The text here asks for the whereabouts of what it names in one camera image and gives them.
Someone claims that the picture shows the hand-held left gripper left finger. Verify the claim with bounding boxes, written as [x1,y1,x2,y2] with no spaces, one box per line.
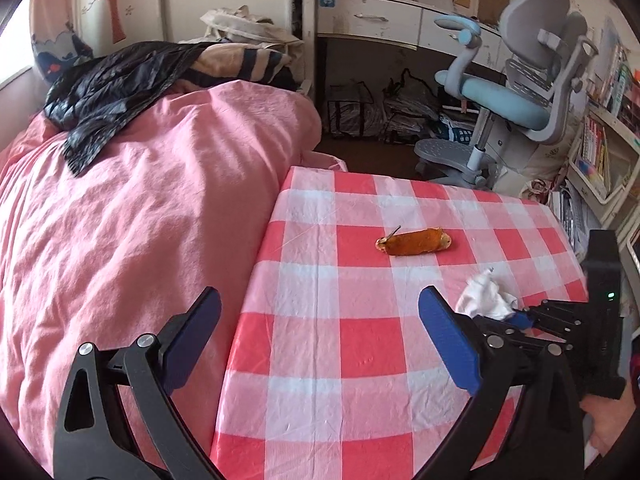
[52,286,222,480]

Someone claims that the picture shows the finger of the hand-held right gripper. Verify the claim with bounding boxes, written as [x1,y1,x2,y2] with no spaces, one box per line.
[471,314,577,357]
[510,299,591,339]

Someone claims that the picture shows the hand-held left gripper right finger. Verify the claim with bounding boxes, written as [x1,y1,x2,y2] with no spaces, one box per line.
[418,286,587,480]

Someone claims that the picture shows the white tissue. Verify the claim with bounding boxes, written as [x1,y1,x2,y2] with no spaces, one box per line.
[454,271,519,322]

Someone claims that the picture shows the orange sweet potato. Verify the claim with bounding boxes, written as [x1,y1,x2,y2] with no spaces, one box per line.
[375,226,453,257]

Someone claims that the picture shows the person's right hand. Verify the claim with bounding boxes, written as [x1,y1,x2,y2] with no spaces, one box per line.
[580,389,640,465]

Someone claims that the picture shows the stack of white magazines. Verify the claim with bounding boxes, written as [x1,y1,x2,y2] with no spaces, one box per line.
[547,185,590,261]

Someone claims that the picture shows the white tiered book rack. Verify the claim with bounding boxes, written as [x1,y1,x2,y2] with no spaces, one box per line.
[547,105,640,226]

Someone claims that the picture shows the pink checked tablecloth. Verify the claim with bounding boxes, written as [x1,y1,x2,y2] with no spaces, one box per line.
[210,166,591,480]

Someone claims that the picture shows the pink duvet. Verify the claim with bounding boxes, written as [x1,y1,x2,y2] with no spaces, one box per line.
[0,79,348,461]

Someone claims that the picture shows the white tree logo bag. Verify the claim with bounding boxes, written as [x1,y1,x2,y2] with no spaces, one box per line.
[520,145,576,196]

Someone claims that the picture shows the row of red white books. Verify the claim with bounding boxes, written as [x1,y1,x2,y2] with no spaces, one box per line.
[575,115,615,196]

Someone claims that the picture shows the blue white patterned bag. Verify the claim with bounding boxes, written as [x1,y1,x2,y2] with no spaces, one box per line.
[440,115,476,143]

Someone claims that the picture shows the silver storage bags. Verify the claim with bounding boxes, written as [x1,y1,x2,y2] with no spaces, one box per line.
[380,72,443,143]

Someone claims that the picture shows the row of upright books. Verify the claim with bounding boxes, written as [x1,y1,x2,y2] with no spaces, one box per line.
[587,42,640,126]

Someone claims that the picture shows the black checked storage bag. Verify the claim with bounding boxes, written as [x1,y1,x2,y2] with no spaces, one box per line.
[327,80,373,137]

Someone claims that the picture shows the black puffer jacket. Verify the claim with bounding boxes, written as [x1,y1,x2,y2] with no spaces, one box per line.
[42,40,221,177]

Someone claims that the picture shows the beige striped pillow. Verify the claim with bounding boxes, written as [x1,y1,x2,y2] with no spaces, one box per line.
[187,42,293,96]

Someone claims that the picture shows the grey and blue desk chair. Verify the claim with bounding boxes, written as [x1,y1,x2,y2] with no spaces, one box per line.
[414,0,599,190]

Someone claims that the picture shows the blue cartoon cushion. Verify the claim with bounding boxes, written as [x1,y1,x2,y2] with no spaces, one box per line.
[31,27,96,85]

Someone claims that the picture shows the cream tote bag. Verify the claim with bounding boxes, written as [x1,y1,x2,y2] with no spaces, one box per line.
[200,5,301,46]

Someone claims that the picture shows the brown cork board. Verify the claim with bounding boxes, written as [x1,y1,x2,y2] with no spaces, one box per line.
[477,0,511,23]

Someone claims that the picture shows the window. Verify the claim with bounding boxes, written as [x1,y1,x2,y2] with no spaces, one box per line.
[0,10,38,91]

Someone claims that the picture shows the white desk with drawers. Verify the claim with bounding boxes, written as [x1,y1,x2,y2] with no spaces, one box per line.
[314,0,511,141]

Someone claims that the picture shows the pink curtain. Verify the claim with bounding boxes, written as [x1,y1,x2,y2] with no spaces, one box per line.
[27,0,96,61]

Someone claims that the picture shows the white bag with red handles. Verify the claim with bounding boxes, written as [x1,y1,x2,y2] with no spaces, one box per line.
[520,177,556,201]

